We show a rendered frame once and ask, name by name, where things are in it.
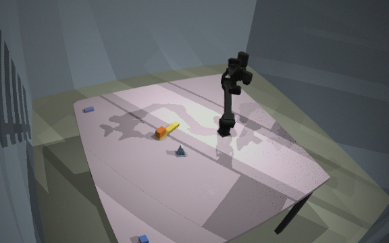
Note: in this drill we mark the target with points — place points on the yellow bar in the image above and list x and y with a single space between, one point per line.
162 132

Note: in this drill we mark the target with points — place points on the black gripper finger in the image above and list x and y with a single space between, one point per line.
233 87
232 68

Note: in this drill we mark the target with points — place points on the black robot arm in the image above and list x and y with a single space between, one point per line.
227 121

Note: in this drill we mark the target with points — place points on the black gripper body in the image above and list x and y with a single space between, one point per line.
236 77

